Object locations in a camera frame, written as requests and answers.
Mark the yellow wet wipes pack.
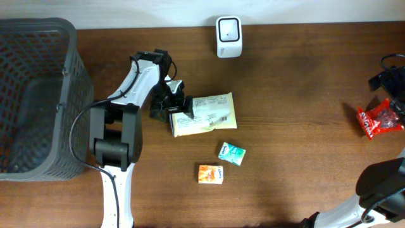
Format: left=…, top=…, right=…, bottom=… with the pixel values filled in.
left=170, top=92, right=237, bottom=137

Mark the orange tissue pack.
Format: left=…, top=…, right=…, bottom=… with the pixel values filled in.
left=198, top=165, right=224, bottom=184

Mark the teal tissue pack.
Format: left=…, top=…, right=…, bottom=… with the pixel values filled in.
left=218, top=142, right=246, bottom=166

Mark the red snack bag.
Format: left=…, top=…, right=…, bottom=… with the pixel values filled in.
left=357, top=99, right=404, bottom=141

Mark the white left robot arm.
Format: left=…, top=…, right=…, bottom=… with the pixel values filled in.
left=89, top=49, right=194, bottom=227

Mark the white barcode scanner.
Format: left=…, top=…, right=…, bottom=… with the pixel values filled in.
left=216, top=16, right=243, bottom=58

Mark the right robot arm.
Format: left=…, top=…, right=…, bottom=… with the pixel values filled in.
left=299, top=66, right=404, bottom=228

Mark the grey plastic mesh basket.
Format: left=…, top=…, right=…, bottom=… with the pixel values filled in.
left=1, top=18, right=94, bottom=182

